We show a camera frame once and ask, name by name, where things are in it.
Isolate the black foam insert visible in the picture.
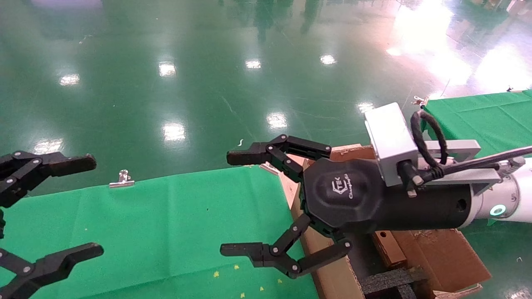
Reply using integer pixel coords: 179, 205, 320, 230
360, 268, 429, 299

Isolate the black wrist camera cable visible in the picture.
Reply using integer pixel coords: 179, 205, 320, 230
409, 109, 532, 181

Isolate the small brown cardboard box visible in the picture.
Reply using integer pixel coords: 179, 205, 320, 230
372, 230, 408, 268

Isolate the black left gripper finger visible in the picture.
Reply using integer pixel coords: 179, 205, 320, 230
0, 244, 105, 299
0, 152, 98, 208

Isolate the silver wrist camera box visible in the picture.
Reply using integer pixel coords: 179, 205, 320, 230
365, 103, 419, 186

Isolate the grey camera mounting bracket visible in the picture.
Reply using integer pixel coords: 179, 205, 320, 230
416, 140, 514, 196

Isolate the large open cardboard carton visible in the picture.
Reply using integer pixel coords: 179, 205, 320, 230
287, 143, 492, 299

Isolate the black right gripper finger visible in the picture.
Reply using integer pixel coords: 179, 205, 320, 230
227, 134, 332, 183
220, 214, 353, 279

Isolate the large green table cloth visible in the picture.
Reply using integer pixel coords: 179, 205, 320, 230
0, 165, 318, 299

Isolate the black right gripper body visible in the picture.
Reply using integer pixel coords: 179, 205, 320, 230
300, 158, 474, 235

